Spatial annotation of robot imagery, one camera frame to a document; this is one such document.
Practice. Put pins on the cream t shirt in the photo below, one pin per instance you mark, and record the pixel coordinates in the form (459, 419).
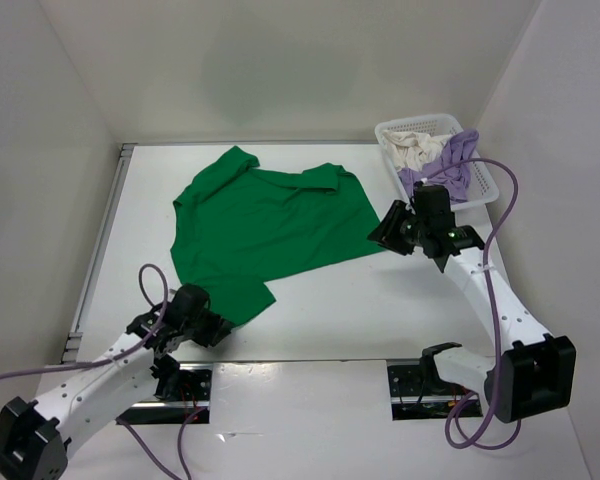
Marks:
(413, 150)

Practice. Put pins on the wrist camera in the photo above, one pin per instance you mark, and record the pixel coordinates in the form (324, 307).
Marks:
(432, 206)
(190, 302)

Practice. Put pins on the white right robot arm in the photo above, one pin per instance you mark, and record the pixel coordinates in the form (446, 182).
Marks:
(533, 371)

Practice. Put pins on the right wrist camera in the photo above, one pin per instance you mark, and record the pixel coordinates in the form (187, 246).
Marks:
(432, 206)

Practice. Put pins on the green t shirt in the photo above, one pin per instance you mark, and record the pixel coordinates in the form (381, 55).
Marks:
(239, 226)

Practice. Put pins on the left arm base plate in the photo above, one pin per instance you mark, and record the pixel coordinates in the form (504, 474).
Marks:
(188, 395)

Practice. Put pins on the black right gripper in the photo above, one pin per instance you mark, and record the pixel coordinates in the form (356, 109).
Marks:
(385, 232)

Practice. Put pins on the lavender t shirt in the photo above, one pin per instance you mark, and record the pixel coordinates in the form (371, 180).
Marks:
(447, 169)

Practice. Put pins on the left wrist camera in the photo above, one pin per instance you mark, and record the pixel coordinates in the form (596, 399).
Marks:
(190, 302)

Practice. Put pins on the aluminium table edge rail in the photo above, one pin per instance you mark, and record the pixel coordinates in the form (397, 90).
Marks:
(74, 337)

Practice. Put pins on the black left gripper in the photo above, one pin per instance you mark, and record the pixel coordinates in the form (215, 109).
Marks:
(213, 333)

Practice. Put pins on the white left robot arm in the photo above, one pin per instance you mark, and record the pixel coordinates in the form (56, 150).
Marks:
(39, 437)

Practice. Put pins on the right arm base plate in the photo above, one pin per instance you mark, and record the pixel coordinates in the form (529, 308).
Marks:
(411, 398)

